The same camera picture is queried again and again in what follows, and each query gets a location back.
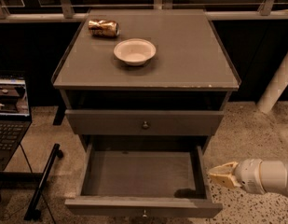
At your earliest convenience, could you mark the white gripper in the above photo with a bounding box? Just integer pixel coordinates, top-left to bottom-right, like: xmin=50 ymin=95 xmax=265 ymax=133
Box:
xmin=209 ymin=159 xmax=266 ymax=194

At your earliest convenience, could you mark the grey drawer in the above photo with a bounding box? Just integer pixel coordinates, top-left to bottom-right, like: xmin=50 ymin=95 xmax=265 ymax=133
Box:
xmin=65 ymin=145 xmax=223 ymax=218
xmin=65 ymin=109 xmax=224 ymax=136

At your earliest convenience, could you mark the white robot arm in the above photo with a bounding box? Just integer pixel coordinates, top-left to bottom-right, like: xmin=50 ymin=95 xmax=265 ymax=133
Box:
xmin=208 ymin=159 xmax=288 ymax=198

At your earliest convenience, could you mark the grey drawer cabinet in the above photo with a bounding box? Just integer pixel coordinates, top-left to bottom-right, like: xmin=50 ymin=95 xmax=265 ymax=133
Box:
xmin=53 ymin=9 xmax=240 ymax=147

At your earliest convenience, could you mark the grey top drawer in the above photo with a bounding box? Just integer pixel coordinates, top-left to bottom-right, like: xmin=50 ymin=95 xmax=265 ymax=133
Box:
xmin=65 ymin=109 xmax=224 ymax=136

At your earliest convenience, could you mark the white paper bowl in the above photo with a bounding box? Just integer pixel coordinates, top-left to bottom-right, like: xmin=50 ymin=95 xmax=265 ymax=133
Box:
xmin=114 ymin=38 xmax=157 ymax=66

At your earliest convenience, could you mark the crushed gold drink can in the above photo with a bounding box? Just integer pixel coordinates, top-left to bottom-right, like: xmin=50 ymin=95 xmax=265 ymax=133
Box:
xmin=88 ymin=19 xmax=119 ymax=37

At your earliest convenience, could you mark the black laptop stand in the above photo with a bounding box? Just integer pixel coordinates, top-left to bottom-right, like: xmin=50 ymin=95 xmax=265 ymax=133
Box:
xmin=0 ymin=144 xmax=63 ymax=221

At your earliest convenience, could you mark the black laptop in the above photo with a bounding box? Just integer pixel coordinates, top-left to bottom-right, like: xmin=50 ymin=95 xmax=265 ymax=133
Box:
xmin=0 ymin=71 xmax=32 ymax=171

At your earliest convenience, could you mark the white diagonal post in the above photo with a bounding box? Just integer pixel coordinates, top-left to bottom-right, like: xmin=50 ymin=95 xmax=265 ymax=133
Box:
xmin=257 ymin=51 xmax=288 ymax=114

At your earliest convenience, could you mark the metal railing frame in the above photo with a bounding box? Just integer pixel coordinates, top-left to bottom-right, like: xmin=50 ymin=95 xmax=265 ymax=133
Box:
xmin=0 ymin=0 xmax=288 ymax=24

